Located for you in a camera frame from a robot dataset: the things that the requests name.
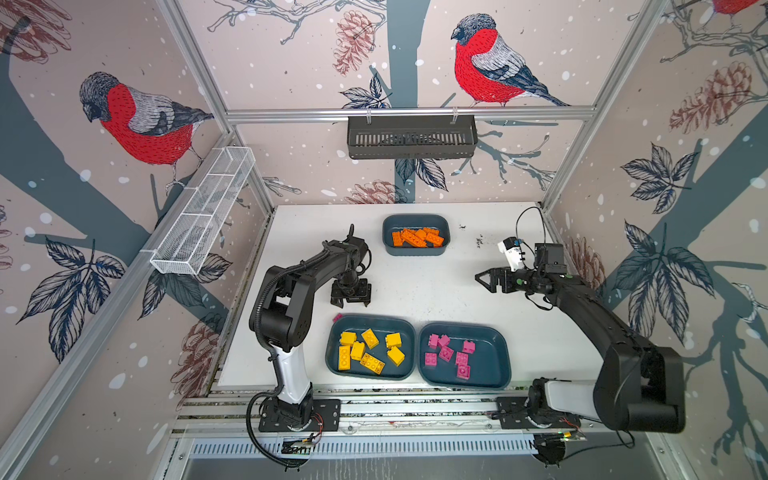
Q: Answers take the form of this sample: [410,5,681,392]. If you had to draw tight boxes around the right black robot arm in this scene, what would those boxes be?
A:
[475,237,686,434]

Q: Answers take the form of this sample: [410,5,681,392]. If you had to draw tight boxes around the black hanging wire basket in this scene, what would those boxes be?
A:
[347,115,478,160]

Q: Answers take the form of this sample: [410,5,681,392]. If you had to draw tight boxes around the yellow long lego brick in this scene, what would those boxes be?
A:
[360,353,385,375]
[338,345,351,371]

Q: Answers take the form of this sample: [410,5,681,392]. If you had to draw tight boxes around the aluminium mounting rail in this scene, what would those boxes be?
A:
[170,389,661,436]

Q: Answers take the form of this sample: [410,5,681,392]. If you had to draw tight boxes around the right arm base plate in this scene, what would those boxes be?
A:
[490,396,581,430]

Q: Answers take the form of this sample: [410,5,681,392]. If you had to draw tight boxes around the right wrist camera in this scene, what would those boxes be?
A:
[497,236,526,271]

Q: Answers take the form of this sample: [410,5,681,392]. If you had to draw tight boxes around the orange long lego brick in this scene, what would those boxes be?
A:
[400,229,427,248]

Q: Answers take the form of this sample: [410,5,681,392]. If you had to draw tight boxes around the far teal bin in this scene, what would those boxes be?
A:
[382,213,451,256]

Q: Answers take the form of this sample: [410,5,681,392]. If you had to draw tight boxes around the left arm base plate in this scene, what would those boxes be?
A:
[258,399,341,433]

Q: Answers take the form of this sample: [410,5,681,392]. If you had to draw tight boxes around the white mesh wall shelf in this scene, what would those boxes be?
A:
[150,146,255,275]

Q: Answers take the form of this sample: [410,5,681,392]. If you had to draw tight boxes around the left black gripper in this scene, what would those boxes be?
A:
[334,274,373,307]

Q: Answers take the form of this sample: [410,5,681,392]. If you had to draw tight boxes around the yellow small lego brick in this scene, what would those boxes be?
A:
[387,347,406,366]

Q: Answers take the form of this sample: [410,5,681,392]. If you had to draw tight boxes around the yellow tall lego brick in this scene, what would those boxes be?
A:
[350,342,366,361]

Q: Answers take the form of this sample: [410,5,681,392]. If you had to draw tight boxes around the near right teal bin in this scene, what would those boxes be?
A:
[418,322,511,390]

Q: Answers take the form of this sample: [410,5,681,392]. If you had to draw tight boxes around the yellow square lego brick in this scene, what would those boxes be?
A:
[385,333,402,349]

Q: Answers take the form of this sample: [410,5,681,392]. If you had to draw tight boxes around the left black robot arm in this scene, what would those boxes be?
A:
[249,229,372,430]

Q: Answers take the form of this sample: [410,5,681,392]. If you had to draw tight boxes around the near left teal bin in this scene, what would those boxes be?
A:
[325,314,416,381]

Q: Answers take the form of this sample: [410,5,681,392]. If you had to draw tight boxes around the teal bin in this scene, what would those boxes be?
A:
[382,213,451,256]
[418,322,511,390]
[325,314,416,381]

